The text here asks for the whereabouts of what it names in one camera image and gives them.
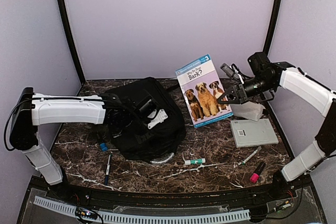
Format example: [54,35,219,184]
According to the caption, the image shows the blue capped marker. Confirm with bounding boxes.
[96,132,108,152]

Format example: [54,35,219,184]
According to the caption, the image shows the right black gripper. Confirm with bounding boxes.
[217,75,276,104]

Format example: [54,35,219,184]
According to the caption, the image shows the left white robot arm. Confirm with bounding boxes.
[3,87,168,201]

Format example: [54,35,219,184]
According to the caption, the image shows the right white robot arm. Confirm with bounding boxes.
[217,52,335,200]

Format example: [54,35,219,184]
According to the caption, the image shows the right black frame post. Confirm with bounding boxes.
[257,0,281,60]

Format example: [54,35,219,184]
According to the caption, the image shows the grey slotted cable duct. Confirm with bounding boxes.
[33,196,251,223]

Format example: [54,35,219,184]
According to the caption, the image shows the left black frame post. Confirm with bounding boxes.
[57,0,86,85]

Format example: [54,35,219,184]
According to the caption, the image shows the dog picture book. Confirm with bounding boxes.
[175,55,233,128]

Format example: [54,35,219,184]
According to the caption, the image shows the small circuit board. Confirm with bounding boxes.
[75,207,98,220]

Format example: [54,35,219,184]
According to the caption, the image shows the black front rail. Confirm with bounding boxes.
[28,175,313,209]

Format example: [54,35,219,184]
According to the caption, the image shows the black student bag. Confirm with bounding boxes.
[101,77,186,163]

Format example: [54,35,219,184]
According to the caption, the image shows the clear tape roll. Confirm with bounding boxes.
[150,152,175,166]

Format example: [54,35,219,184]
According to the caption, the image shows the thin white green pen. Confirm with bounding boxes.
[238,146,261,166]

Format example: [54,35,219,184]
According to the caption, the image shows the green white glue stick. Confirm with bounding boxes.
[184,158,206,166]

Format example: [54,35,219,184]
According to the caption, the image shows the grey shrink-wrapped notebook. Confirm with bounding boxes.
[230,119,279,148]

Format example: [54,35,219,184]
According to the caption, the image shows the black frame post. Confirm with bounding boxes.
[57,0,86,85]
[257,0,281,60]

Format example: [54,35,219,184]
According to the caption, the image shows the pink black highlighter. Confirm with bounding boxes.
[250,162,266,184]

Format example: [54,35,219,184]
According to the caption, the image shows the blue ballpoint pen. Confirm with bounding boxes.
[104,154,112,186]

